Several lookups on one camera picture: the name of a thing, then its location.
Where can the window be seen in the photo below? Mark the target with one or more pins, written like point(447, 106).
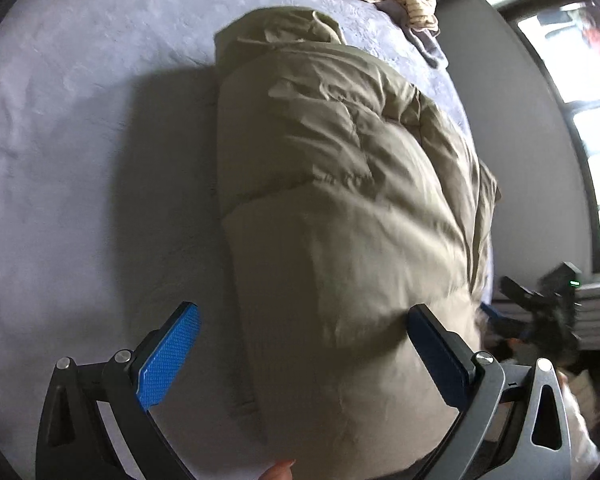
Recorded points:
point(595, 135)

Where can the white cloth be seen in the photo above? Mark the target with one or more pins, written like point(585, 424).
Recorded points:
point(582, 415)

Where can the beige puffer jacket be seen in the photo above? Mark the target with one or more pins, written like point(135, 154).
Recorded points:
point(340, 185)

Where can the lavender bed sheet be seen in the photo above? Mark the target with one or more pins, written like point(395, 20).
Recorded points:
point(80, 135)

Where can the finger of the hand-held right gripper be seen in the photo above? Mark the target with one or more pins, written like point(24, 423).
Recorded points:
point(517, 292)
point(500, 321)

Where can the grey lavender cloth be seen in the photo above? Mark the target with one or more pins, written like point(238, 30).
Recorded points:
point(425, 42)

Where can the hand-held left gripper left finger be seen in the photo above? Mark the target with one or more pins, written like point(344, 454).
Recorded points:
point(170, 355)

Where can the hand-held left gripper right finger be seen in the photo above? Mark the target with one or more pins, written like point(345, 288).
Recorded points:
point(432, 355)

